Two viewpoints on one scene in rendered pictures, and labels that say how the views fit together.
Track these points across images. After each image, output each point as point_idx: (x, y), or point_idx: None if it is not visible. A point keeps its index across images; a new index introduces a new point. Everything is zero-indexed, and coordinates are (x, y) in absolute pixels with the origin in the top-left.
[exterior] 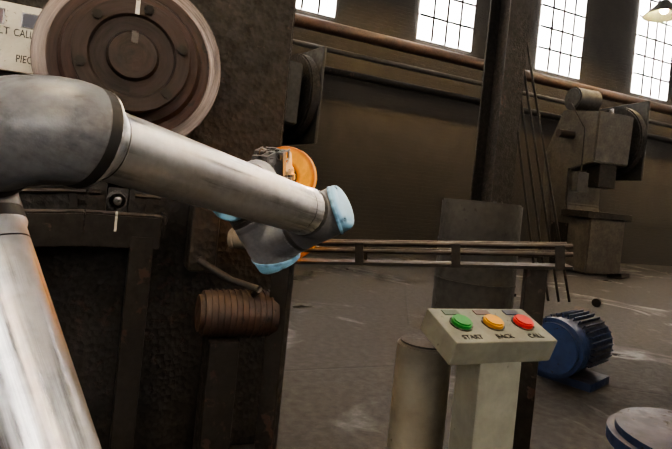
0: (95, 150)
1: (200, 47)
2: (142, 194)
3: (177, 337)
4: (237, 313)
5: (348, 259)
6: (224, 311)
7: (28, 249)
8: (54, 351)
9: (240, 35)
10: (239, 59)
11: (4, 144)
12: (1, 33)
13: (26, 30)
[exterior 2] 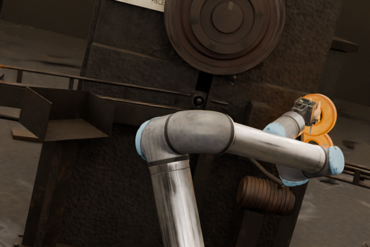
0: (222, 146)
1: (272, 7)
2: (216, 100)
3: (222, 199)
4: (266, 197)
5: (350, 177)
6: (257, 193)
7: (190, 174)
8: (196, 215)
9: None
10: (300, 5)
11: (194, 142)
12: None
13: None
